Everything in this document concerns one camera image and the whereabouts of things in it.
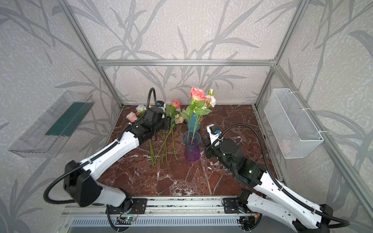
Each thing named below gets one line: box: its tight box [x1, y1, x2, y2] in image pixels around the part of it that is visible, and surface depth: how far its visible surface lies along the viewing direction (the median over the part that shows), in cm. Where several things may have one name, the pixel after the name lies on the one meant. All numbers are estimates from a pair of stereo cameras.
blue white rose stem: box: [148, 138, 158, 167], surface depth 92 cm
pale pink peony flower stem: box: [201, 88, 217, 111], surface depth 72 cm
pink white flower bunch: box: [125, 111, 140, 123], surface depth 110 cm
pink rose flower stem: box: [180, 86, 213, 146], surface depth 70 cm
